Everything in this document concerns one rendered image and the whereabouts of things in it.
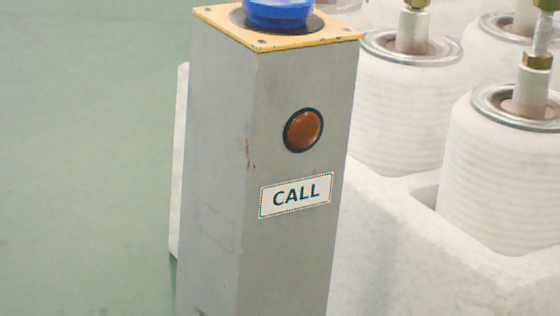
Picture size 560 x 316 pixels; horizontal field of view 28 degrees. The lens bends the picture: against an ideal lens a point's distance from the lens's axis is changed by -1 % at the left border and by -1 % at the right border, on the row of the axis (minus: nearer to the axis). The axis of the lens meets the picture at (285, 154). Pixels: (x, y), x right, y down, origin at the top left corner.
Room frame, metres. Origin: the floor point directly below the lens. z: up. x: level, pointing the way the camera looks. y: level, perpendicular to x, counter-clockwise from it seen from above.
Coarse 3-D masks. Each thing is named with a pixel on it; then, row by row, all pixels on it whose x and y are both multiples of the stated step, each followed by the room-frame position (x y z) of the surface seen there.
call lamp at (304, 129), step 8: (312, 112) 0.57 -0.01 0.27; (296, 120) 0.56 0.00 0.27; (304, 120) 0.56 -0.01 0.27; (312, 120) 0.57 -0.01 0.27; (296, 128) 0.56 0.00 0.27; (304, 128) 0.56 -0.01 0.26; (312, 128) 0.57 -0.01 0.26; (320, 128) 0.57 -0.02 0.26; (288, 136) 0.56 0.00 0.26; (296, 136) 0.56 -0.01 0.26; (304, 136) 0.56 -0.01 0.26; (312, 136) 0.57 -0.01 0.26; (296, 144) 0.56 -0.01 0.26; (304, 144) 0.57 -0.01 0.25
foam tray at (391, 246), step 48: (384, 192) 0.67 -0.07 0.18; (432, 192) 0.69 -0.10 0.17; (336, 240) 0.68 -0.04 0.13; (384, 240) 0.64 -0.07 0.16; (432, 240) 0.61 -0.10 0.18; (336, 288) 0.68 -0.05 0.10; (384, 288) 0.64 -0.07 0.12; (432, 288) 0.60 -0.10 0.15; (480, 288) 0.57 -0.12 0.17; (528, 288) 0.57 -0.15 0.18
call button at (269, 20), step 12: (252, 0) 0.58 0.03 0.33; (264, 0) 0.58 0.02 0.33; (276, 0) 0.58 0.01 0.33; (288, 0) 0.58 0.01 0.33; (300, 0) 0.59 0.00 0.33; (312, 0) 0.59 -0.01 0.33; (252, 12) 0.58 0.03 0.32; (264, 12) 0.58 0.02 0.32; (276, 12) 0.58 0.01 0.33; (288, 12) 0.58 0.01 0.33; (300, 12) 0.58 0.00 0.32; (312, 12) 0.59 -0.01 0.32; (264, 24) 0.58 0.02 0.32; (276, 24) 0.58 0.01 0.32; (288, 24) 0.58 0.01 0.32; (300, 24) 0.59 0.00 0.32
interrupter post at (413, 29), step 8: (400, 8) 0.76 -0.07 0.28; (408, 8) 0.76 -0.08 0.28; (424, 8) 0.76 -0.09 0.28; (400, 16) 0.76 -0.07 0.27; (408, 16) 0.75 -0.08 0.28; (416, 16) 0.75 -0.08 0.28; (424, 16) 0.75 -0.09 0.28; (400, 24) 0.75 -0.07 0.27; (408, 24) 0.75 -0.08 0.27; (416, 24) 0.75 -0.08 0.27; (424, 24) 0.75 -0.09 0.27; (400, 32) 0.75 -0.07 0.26; (408, 32) 0.75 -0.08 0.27; (416, 32) 0.75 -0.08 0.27; (424, 32) 0.75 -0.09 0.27; (400, 40) 0.75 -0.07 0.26; (408, 40) 0.75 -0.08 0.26; (416, 40) 0.75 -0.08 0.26; (424, 40) 0.75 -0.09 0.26; (400, 48) 0.75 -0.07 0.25; (408, 48) 0.75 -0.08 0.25; (416, 48) 0.75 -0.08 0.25; (424, 48) 0.75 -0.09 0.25
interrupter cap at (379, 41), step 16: (368, 32) 0.77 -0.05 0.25; (384, 32) 0.78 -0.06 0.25; (432, 32) 0.79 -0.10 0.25; (368, 48) 0.74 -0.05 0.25; (384, 48) 0.74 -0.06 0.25; (432, 48) 0.76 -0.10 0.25; (448, 48) 0.76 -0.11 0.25; (400, 64) 0.72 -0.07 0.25; (416, 64) 0.72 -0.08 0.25; (432, 64) 0.72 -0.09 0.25; (448, 64) 0.73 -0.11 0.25
